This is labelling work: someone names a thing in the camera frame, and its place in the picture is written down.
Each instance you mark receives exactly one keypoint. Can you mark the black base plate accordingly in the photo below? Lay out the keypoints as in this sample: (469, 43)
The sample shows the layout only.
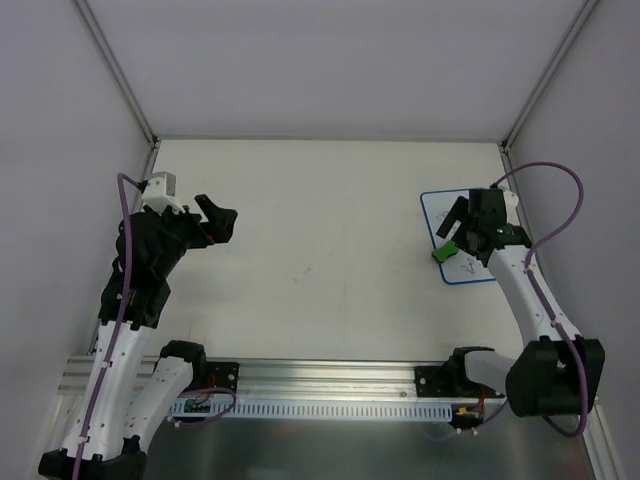
(222, 374)
(440, 381)

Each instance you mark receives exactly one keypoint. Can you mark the blue framed whiteboard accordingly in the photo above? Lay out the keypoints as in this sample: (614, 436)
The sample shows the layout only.
(461, 268)

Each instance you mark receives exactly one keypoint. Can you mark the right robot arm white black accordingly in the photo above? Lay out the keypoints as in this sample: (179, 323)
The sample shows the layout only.
(558, 370)

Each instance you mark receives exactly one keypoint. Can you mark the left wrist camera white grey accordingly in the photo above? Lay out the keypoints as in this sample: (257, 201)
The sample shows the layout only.
(160, 193)

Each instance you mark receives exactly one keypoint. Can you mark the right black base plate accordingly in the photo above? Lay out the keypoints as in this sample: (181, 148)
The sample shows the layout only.
(440, 381)

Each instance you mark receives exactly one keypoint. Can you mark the left aluminium frame post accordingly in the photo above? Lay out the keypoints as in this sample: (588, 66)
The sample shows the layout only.
(114, 68)

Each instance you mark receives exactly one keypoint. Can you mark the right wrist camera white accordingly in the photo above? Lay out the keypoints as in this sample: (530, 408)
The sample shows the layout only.
(511, 201)

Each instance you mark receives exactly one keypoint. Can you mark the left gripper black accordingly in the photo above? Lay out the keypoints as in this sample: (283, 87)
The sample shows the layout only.
(198, 228)

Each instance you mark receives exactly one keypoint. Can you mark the white slotted cable duct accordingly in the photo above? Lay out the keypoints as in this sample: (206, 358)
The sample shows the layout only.
(412, 411)

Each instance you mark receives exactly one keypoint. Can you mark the right aluminium frame post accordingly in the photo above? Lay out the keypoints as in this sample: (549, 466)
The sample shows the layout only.
(560, 52)

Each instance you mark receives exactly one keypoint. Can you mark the aluminium mounting rail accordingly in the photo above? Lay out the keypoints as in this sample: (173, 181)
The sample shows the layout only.
(288, 379)

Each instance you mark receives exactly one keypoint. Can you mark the aluminium frame post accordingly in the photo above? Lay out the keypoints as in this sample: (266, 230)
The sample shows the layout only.
(560, 52)
(114, 68)

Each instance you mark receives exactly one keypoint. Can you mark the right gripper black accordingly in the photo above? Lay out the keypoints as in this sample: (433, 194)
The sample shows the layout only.
(464, 228)

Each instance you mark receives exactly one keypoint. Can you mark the green whiteboard eraser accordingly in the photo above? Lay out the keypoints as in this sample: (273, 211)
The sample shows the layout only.
(444, 252)

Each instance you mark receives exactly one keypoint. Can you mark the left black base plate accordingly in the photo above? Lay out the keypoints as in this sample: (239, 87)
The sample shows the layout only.
(222, 374)

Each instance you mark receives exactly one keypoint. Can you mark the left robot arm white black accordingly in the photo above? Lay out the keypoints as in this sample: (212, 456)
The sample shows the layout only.
(111, 431)

